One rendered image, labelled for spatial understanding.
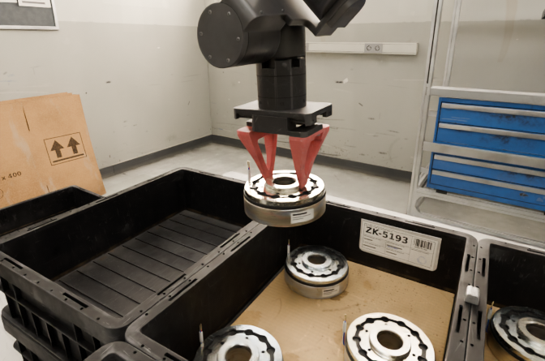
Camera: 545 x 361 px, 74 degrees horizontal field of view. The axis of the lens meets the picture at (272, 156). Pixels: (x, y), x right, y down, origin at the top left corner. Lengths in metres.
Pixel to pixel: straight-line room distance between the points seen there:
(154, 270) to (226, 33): 0.46
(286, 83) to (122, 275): 0.44
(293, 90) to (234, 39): 0.10
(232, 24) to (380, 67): 2.97
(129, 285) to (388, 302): 0.41
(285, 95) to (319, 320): 0.32
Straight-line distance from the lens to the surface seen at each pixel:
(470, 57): 3.14
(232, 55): 0.34
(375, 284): 0.65
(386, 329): 0.52
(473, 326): 0.46
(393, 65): 3.25
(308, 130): 0.40
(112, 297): 0.65
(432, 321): 0.60
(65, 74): 3.33
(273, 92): 0.40
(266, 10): 0.34
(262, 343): 0.49
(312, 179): 0.48
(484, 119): 2.31
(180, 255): 0.71
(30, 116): 3.06
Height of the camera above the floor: 1.21
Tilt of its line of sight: 18 degrees down
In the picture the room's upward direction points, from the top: straight up
